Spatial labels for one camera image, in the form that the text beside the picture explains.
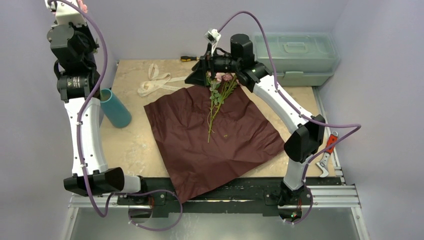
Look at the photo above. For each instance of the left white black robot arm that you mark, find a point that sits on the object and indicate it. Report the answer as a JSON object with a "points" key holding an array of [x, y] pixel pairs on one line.
{"points": [[77, 75]]}

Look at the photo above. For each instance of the dark maroon wrapping paper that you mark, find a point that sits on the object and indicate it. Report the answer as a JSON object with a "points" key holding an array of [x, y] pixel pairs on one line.
{"points": [[179, 125]]}

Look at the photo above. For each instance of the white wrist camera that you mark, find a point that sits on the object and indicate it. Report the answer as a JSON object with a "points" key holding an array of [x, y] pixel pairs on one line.
{"points": [[213, 36], [65, 14]]}

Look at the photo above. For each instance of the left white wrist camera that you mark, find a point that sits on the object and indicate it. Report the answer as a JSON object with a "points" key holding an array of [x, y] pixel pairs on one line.
{"points": [[65, 14]]}

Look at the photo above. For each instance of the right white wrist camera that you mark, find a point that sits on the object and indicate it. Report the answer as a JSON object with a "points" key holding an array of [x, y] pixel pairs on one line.
{"points": [[213, 36]]}

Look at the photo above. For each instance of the large pink rose stem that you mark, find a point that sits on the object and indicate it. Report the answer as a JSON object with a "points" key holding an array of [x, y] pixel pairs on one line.
{"points": [[82, 6]]}

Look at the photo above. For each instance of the mauve rose leafy stem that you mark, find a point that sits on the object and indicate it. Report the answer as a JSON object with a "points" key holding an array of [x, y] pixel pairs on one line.
{"points": [[231, 85]]}

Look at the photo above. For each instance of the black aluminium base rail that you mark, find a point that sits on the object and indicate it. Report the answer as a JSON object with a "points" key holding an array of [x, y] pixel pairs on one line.
{"points": [[247, 195]]}

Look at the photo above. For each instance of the small pink rose stem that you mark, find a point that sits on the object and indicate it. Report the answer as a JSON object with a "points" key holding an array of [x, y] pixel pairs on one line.
{"points": [[216, 89]]}

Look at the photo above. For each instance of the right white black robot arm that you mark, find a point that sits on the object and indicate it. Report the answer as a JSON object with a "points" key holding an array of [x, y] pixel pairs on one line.
{"points": [[306, 130]]}

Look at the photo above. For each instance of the yellow black screwdriver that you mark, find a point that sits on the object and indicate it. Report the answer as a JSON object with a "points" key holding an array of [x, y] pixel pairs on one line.
{"points": [[186, 58]]}

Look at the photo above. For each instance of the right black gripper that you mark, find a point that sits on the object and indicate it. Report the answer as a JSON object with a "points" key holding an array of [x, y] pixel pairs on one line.
{"points": [[204, 66]]}

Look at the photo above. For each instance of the green translucent plastic toolbox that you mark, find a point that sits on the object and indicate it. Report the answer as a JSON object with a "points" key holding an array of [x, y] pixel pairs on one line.
{"points": [[308, 59]]}

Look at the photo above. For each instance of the cream printed ribbon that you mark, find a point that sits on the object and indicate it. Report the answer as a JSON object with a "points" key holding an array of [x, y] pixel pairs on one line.
{"points": [[158, 81]]}

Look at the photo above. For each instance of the teal cylindrical vase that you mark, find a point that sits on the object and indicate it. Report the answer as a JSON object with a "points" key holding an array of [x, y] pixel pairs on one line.
{"points": [[114, 109]]}

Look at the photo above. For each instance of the orange handled utility knife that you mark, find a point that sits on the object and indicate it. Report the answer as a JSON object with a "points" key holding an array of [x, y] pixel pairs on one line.
{"points": [[323, 163]]}

